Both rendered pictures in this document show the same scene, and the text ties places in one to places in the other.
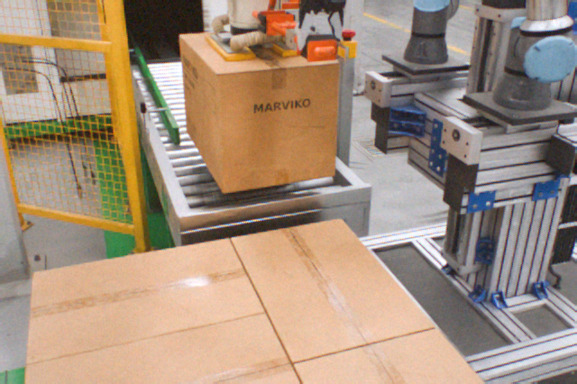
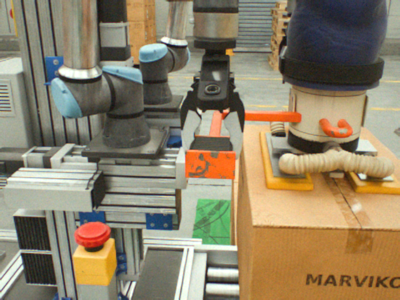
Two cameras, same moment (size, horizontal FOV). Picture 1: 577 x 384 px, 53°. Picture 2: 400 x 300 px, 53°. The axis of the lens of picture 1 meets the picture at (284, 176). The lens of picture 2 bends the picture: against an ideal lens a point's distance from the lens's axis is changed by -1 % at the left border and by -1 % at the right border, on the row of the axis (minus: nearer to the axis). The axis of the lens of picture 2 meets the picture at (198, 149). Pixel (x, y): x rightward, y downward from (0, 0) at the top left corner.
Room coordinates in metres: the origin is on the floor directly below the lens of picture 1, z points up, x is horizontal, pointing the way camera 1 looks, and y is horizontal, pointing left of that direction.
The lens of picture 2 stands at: (3.00, 0.20, 1.47)
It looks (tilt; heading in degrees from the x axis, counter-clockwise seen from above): 21 degrees down; 204
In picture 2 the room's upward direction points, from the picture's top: straight up
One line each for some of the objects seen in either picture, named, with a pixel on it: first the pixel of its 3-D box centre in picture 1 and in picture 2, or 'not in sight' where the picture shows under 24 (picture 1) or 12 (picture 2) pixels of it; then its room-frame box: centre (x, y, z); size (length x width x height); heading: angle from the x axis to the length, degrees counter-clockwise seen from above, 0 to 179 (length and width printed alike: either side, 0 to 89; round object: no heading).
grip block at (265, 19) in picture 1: (276, 22); not in sight; (1.78, 0.03, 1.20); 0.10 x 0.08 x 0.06; 108
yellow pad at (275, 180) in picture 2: (280, 39); (282, 151); (2.04, 0.02, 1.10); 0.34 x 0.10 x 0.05; 18
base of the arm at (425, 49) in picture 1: (426, 45); (125, 124); (1.99, -0.49, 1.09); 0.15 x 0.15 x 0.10
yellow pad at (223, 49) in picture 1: (228, 42); (359, 154); (1.98, 0.20, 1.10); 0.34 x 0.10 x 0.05; 18
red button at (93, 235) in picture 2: (347, 35); (93, 237); (2.46, -0.26, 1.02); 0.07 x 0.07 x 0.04
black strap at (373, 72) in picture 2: not in sight; (329, 65); (2.01, 0.10, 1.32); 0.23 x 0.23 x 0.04
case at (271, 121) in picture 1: (252, 102); (315, 230); (2.02, 0.12, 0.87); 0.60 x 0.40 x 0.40; 20
